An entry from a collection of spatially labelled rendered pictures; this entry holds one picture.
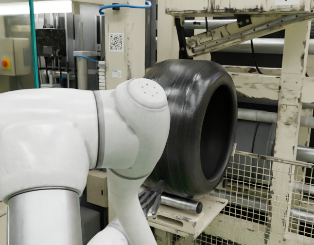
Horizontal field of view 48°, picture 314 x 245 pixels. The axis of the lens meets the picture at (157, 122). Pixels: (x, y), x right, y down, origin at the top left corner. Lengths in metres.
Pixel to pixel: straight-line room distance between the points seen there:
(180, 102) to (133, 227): 0.52
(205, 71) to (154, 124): 0.77
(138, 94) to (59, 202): 0.19
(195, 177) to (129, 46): 0.59
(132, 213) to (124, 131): 0.30
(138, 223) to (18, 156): 0.39
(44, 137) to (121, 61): 1.01
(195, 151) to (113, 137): 0.71
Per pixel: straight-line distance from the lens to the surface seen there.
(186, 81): 1.24
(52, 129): 0.52
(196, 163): 1.25
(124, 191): 0.72
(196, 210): 1.38
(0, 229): 1.58
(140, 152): 0.59
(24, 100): 0.55
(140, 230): 0.84
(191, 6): 1.63
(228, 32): 1.70
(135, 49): 1.52
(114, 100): 0.56
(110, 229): 1.10
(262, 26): 1.65
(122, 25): 1.49
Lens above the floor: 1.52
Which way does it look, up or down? 13 degrees down
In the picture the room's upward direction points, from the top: 1 degrees clockwise
